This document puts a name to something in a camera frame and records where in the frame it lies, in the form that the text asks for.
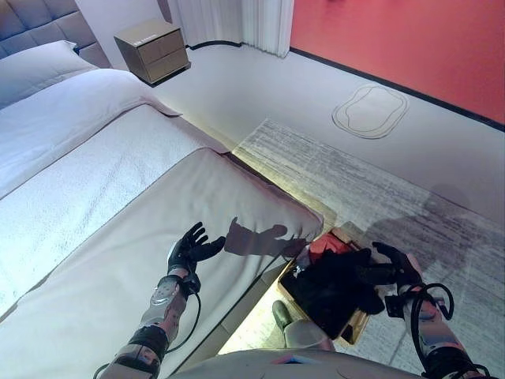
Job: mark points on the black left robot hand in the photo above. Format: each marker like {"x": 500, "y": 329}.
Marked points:
{"x": 187, "y": 252}

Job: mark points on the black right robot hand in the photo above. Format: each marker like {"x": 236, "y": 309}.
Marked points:
{"x": 404, "y": 270}

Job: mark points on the dark navy garment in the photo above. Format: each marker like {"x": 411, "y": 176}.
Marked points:
{"x": 335, "y": 276}

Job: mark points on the orange garment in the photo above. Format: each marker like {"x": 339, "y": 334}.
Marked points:
{"x": 327, "y": 246}

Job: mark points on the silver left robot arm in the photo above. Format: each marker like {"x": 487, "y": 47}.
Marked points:
{"x": 165, "y": 304}

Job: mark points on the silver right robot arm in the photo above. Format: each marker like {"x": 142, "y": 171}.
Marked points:
{"x": 438, "y": 339}

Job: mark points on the brown wooden basket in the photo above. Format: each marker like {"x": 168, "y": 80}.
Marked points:
{"x": 355, "y": 327}

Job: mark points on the grey striped rug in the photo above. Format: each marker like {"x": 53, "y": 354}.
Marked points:
{"x": 355, "y": 177}

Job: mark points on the olive right robot foot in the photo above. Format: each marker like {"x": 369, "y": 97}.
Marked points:
{"x": 282, "y": 314}

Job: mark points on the silver right robot leg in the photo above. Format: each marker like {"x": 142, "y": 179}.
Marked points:
{"x": 307, "y": 335}

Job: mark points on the grey robot torso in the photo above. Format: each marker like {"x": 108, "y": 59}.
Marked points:
{"x": 296, "y": 365}

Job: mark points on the white duvet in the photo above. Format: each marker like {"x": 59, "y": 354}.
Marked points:
{"x": 79, "y": 138}

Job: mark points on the small white floor mat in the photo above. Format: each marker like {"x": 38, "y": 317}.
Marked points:
{"x": 371, "y": 110}

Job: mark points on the brown wooden nightstand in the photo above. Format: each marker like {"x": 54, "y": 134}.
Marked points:
{"x": 158, "y": 55}

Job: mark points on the black curved floor strip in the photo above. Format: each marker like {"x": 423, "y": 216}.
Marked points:
{"x": 213, "y": 42}

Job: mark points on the beige pillow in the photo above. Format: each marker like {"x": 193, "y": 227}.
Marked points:
{"x": 39, "y": 67}

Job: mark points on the white curtain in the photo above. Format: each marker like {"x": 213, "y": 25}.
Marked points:
{"x": 260, "y": 23}

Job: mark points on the brown tufted headboard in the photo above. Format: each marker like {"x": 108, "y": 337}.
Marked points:
{"x": 39, "y": 19}

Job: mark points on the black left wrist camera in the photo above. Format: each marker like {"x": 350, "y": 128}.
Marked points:
{"x": 192, "y": 285}

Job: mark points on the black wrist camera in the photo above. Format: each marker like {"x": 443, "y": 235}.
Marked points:
{"x": 192, "y": 285}
{"x": 394, "y": 306}

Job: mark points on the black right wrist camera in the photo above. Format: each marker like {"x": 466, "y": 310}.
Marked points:
{"x": 394, "y": 306}

